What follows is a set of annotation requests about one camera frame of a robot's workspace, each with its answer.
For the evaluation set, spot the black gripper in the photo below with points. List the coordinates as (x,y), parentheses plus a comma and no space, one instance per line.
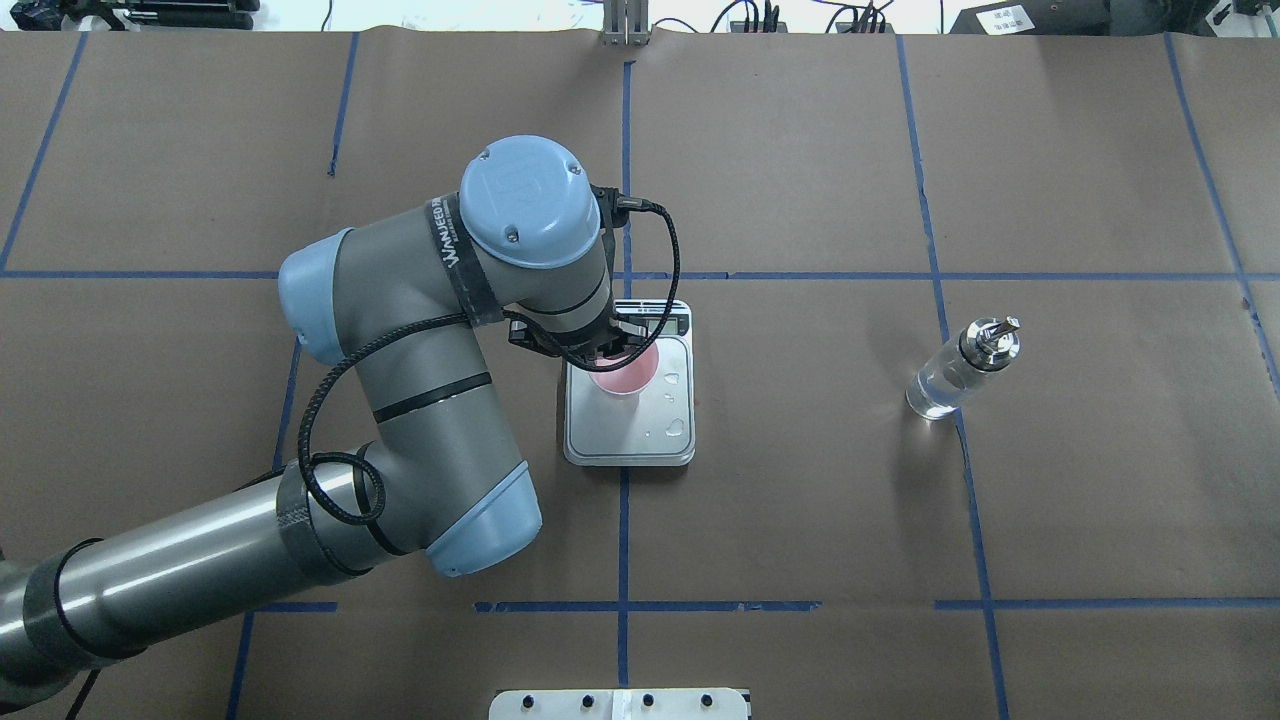
(634,347)

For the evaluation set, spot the glass sauce bottle metal spout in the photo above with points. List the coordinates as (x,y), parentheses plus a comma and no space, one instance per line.
(964,365)

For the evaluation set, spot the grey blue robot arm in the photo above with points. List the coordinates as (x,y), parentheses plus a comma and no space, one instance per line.
(403,447)

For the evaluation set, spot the digital kitchen scale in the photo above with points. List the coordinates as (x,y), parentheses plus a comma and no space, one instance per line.
(655,428)

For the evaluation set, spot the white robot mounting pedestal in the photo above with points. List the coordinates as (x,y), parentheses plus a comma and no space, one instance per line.
(623,703)

